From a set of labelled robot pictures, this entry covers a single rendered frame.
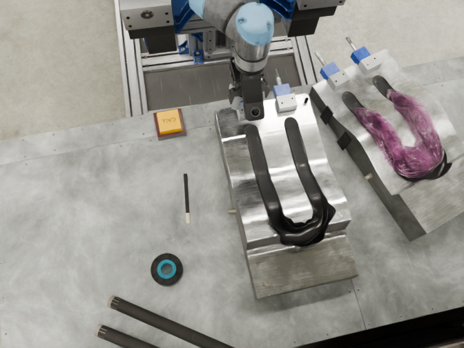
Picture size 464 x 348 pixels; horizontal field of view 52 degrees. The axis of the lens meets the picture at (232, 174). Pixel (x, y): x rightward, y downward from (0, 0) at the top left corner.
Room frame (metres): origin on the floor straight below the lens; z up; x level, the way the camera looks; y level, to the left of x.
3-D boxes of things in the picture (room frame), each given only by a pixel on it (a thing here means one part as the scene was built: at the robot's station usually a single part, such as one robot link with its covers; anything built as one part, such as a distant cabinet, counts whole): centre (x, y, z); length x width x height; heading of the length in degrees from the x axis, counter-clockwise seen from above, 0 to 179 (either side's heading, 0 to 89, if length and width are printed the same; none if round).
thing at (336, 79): (0.75, -0.24, 0.86); 0.13 x 0.05 x 0.05; 36
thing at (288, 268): (0.38, -0.14, 0.87); 0.50 x 0.26 x 0.14; 18
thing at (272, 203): (0.39, -0.14, 0.92); 0.35 x 0.16 x 0.09; 18
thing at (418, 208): (0.57, -0.45, 0.86); 0.50 x 0.26 x 0.11; 36
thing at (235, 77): (0.60, -0.01, 1.05); 0.09 x 0.08 x 0.12; 18
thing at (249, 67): (0.60, -0.01, 1.13); 0.08 x 0.08 x 0.05
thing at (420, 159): (0.57, -0.44, 0.90); 0.26 x 0.18 x 0.08; 36
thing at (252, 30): (0.60, -0.01, 1.21); 0.09 x 0.08 x 0.11; 56
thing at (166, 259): (0.15, 0.14, 0.82); 0.08 x 0.08 x 0.04
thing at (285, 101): (0.65, -0.11, 0.89); 0.13 x 0.05 x 0.05; 18
